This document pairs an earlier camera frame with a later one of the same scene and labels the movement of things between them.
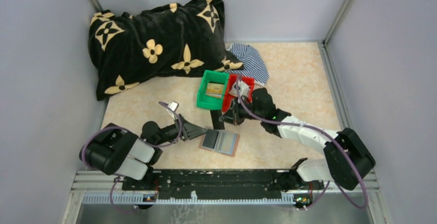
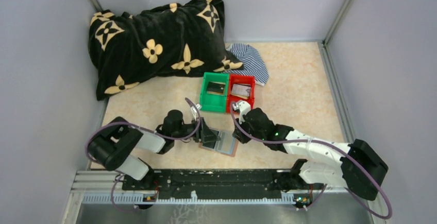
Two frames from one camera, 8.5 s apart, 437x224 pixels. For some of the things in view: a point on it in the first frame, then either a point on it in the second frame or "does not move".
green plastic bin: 209,102 does not move
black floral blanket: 169,40 does not move
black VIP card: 215,115 to 216,87
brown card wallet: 226,143 does not move
